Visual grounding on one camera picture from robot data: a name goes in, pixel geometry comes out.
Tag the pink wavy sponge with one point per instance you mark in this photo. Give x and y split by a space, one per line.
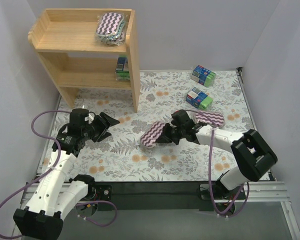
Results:
149 138
210 117
111 29

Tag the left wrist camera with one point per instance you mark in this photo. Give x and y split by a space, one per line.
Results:
90 117

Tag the floral patterned table mat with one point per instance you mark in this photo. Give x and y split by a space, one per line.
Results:
121 157

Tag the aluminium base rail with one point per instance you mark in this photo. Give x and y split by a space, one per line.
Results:
262 191

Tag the blue green sponge pack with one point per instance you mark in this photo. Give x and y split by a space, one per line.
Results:
122 69
198 99
203 76

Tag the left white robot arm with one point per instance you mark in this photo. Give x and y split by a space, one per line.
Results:
44 214

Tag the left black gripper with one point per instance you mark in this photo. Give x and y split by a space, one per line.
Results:
100 126

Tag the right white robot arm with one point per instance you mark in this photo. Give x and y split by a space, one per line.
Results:
253 156

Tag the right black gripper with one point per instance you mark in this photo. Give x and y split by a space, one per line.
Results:
173 133

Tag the wooden two-tier shelf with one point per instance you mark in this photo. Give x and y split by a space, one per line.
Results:
60 31

